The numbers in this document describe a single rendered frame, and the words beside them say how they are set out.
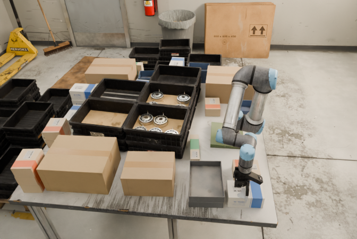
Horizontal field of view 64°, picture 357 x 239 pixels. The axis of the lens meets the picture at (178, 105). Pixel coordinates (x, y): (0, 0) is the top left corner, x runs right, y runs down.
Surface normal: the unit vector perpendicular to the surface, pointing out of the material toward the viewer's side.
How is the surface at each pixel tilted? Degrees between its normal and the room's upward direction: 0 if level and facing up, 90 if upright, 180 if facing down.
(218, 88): 90
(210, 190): 0
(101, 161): 0
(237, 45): 73
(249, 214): 0
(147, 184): 90
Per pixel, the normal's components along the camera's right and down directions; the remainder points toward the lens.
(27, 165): -0.04, -0.80
